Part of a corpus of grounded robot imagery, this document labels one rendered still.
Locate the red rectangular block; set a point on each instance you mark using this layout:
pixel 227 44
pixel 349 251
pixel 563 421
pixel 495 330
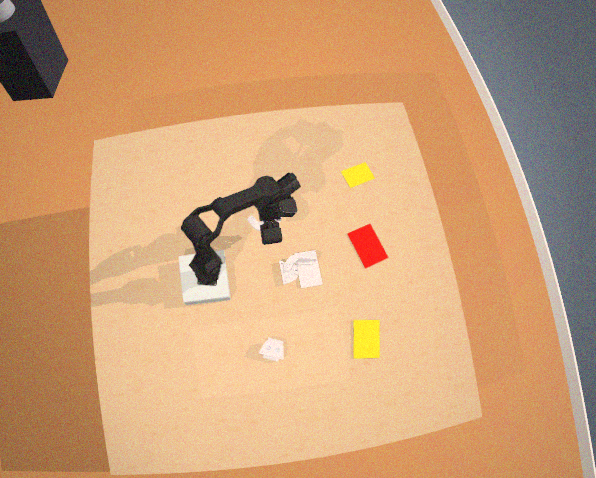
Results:
pixel 367 246

